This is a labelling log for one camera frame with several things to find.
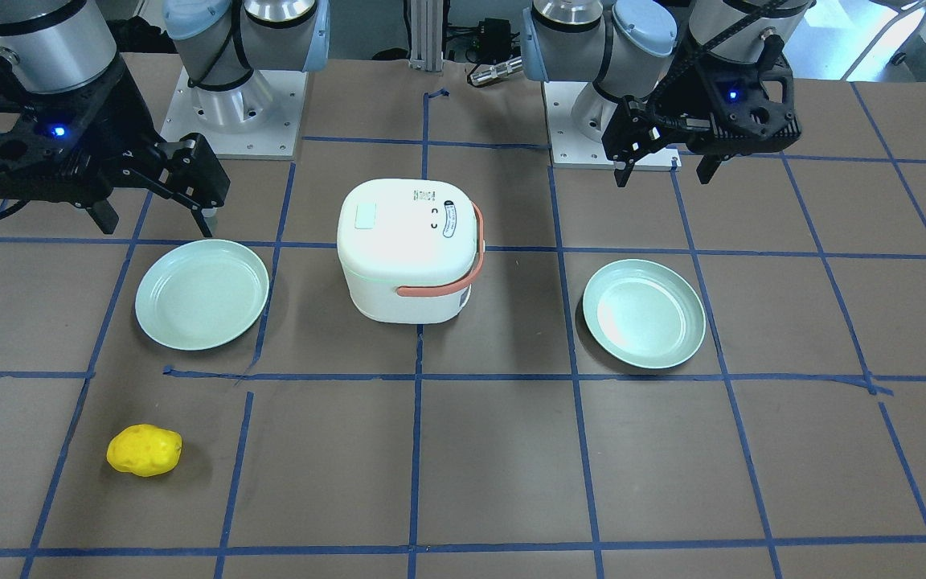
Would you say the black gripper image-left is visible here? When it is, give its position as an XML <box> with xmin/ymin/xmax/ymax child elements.
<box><xmin>0</xmin><ymin>55</ymin><xmax>231</xmax><ymax>238</ymax></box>

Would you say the white base plate image-left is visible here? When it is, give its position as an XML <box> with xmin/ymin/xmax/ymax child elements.
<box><xmin>159</xmin><ymin>69</ymin><xmax>309</xmax><ymax>161</ymax></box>

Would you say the mint green plate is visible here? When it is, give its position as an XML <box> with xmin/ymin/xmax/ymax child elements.
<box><xmin>133</xmin><ymin>239</ymin><xmax>271</xmax><ymax>351</ymax></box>
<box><xmin>581</xmin><ymin>259</ymin><xmax>707</xmax><ymax>370</ymax></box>

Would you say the aluminium extrusion post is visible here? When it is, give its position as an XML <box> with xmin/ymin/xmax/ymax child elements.
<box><xmin>405</xmin><ymin>0</ymin><xmax>448</xmax><ymax>74</ymax></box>

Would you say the black power adapter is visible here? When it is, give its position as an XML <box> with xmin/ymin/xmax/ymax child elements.
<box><xmin>474</xmin><ymin>18</ymin><xmax>512</xmax><ymax>55</ymax></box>

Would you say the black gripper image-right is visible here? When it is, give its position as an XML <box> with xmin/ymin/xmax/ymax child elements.
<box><xmin>601</xmin><ymin>36</ymin><xmax>801</xmax><ymax>187</ymax></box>

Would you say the white rice cooker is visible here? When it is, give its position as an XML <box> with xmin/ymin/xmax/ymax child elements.
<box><xmin>337</xmin><ymin>179</ymin><xmax>486</xmax><ymax>325</ymax></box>

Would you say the yellow toy potato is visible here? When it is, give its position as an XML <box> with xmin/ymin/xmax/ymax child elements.
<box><xmin>105</xmin><ymin>424</ymin><xmax>183</xmax><ymax>478</ymax></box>

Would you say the silver metal connector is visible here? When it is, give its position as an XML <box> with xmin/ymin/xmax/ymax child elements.
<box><xmin>466</xmin><ymin>56</ymin><xmax>524</xmax><ymax>88</ymax></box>

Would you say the white base plate image-right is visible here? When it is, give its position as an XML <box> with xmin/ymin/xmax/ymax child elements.
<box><xmin>541</xmin><ymin>80</ymin><xmax>682</xmax><ymax>172</ymax></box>

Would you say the silver robot arm image-right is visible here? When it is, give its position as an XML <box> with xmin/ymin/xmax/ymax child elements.
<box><xmin>521</xmin><ymin>1</ymin><xmax>813</xmax><ymax>187</ymax></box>

